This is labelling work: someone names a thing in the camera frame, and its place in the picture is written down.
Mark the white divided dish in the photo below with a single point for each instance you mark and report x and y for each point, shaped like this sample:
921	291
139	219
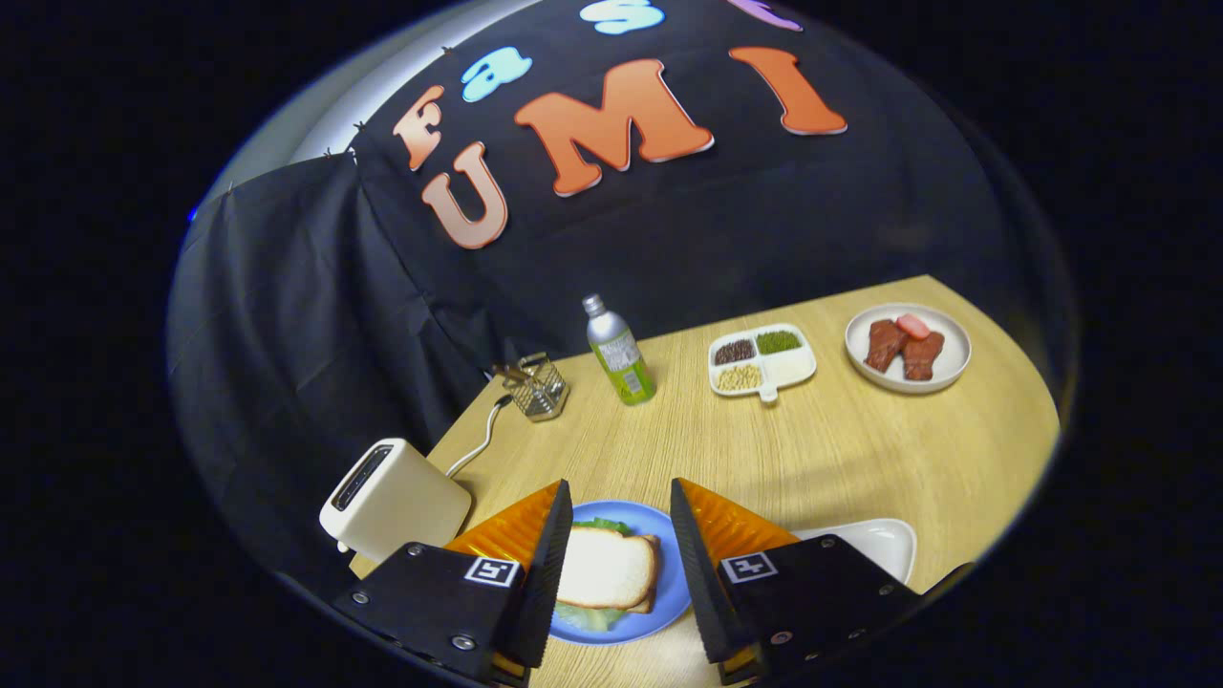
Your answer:
788	368

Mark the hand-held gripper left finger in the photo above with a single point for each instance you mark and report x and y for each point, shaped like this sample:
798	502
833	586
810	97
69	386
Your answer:
545	583

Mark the round white plate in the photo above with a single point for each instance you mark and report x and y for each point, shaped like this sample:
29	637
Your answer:
955	358

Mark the pile of green beans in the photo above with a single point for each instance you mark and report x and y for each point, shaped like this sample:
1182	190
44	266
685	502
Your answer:
779	342

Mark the pile of yellow soybeans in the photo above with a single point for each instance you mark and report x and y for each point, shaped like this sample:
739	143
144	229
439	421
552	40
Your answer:
739	378

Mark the blue plate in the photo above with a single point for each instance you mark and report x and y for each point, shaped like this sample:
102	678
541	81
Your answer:
674	573

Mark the square white plate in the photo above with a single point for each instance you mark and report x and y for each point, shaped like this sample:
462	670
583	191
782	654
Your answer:
884	549

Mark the green lettuce leaf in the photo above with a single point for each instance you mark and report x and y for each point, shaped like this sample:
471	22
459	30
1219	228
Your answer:
588	617

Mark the brown meat piece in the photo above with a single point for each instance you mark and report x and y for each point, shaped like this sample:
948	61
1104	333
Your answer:
884	346
923	358

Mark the toasted bread slice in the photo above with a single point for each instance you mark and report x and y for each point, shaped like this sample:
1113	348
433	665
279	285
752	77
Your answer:
602	569

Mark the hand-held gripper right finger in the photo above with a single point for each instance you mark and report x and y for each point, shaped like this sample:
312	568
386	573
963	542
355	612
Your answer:
702	583

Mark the cream toaster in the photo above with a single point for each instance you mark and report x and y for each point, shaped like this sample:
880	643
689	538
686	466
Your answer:
401	506

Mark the green bottle with silver cap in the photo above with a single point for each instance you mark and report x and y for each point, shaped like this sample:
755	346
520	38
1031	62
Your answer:
621	358

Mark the pink sausage slice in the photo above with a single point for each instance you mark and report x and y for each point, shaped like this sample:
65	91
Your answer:
913	326

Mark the pile of black beans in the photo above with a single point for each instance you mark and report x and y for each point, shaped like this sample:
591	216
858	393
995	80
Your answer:
735	352

